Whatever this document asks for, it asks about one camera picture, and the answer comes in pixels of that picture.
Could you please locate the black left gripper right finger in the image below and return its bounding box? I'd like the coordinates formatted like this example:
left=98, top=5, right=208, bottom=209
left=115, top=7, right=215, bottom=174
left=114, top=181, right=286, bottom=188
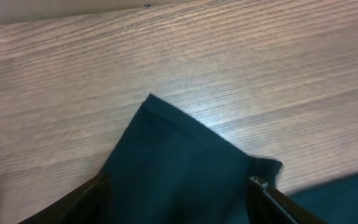
left=246, top=176, right=326, bottom=224

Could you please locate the black t-shirt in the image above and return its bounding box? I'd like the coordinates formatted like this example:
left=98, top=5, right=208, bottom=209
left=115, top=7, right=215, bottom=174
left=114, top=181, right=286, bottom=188
left=99, top=93, right=358, bottom=224

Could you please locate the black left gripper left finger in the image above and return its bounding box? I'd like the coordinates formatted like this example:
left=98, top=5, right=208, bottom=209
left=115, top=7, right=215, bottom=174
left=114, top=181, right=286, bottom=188
left=20, top=173, right=112, bottom=224

